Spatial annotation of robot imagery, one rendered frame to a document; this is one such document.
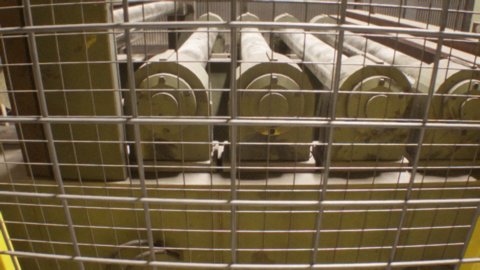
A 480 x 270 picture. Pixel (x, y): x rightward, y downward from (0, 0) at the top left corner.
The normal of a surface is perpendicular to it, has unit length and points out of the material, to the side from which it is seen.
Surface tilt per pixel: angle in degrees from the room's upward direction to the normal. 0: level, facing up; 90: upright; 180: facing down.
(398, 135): 90
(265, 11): 90
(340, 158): 90
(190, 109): 92
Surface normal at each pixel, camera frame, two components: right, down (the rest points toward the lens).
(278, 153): 0.01, 0.39
